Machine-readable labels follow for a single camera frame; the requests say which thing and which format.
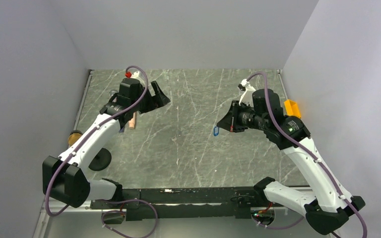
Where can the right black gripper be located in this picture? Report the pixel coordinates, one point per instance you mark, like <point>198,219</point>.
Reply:
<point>230,121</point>

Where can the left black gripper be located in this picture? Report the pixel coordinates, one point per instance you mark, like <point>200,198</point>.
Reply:
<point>154,102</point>

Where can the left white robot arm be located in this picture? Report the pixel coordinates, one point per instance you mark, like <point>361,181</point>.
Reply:
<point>63,176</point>

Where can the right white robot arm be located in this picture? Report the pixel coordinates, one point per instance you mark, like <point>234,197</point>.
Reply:
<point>330,205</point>

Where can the pink microphone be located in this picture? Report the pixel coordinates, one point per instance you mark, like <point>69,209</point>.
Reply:
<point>132,121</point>

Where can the glitter grey microphone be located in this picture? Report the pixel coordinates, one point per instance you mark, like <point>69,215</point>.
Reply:
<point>112,93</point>

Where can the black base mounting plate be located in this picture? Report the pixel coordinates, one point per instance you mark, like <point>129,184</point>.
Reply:
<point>205,202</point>

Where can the round gold black disc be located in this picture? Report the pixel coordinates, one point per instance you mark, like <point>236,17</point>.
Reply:
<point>73,137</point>

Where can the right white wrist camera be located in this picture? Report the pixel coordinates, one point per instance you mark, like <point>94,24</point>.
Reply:
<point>247,90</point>

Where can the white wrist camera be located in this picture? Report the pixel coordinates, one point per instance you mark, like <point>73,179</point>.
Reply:
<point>247,90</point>
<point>134,75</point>

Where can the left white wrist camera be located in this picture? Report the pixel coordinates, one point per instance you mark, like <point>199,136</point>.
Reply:
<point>134,75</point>

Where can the aluminium frame rail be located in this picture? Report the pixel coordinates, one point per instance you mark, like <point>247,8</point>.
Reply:
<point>43,223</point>

